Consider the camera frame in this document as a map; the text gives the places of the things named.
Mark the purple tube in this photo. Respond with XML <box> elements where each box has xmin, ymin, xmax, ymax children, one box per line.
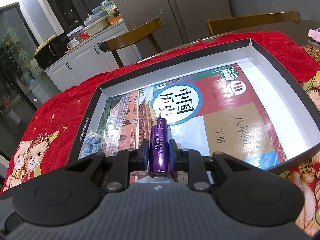
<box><xmin>149</xmin><ymin>118</ymin><xmax>169</xmax><ymax>178</ymax></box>

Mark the light blue crochet scrunchie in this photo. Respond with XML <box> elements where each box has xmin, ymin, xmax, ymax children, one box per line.
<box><xmin>81</xmin><ymin>131</ymin><xmax>106</xmax><ymax>157</ymax></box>

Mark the colourful textbook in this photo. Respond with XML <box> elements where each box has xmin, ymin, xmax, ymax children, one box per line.
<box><xmin>97</xmin><ymin>63</ymin><xmax>286</xmax><ymax>170</ymax></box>

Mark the red teddy bear blanket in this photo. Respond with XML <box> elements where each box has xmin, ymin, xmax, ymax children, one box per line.
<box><xmin>1</xmin><ymin>32</ymin><xmax>319</xmax><ymax>239</ymax></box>

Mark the white kitchen cabinet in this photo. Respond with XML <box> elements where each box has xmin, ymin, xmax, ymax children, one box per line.
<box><xmin>45</xmin><ymin>20</ymin><xmax>128</xmax><ymax>92</ymax></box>

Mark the left wooden chair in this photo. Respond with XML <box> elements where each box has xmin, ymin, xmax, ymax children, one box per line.
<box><xmin>98</xmin><ymin>17</ymin><xmax>162</xmax><ymax>68</ymax></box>

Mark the wooden chair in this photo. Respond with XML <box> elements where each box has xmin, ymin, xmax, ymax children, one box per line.
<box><xmin>98</xmin><ymin>17</ymin><xmax>162</xmax><ymax>68</ymax></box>
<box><xmin>206</xmin><ymin>11</ymin><xmax>301</xmax><ymax>36</ymax></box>

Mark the black shallow cardboard box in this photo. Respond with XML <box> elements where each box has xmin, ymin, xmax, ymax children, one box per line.
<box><xmin>68</xmin><ymin>38</ymin><xmax>319</xmax><ymax>172</ymax></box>

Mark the white mug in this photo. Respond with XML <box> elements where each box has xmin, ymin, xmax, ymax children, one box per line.
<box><xmin>67</xmin><ymin>38</ymin><xmax>79</xmax><ymax>49</ymax></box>

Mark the right wooden chair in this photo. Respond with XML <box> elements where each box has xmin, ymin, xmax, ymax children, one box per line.
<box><xmin>206</xmin><ymin>11</ymin><xmax>301</xmax><ymax>36</ymax></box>

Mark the beige plastic basin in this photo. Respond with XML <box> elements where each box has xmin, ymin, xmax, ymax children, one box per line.
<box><xmin>84</xmin><ymin>16</ymin><xmax>110</xmax><ymax>37</ymax></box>

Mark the black microwave oven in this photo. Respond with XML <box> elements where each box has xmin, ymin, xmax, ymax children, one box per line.
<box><xmin>34</xmin><ymin>33</ymin><xmax>70</xmax><ymax>69</ymax></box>

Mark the silver double door refrigerator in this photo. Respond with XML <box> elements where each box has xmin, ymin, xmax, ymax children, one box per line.
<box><xmin>113</xmin><ymin>0</ymin><xmax>231</xmax><ymax>51</ymax></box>

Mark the wooden bead trivet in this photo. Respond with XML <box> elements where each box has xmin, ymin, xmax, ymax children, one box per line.
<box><xmin>302</xmin><ymin>45</ymin><xmax>320</xmax><ymax>62</ymax></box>

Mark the pink cloth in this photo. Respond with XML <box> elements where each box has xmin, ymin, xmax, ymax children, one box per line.
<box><xmin>308</xmin><ymin>28</ymin><xmax>320</xmax><ymax>43</ymax></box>

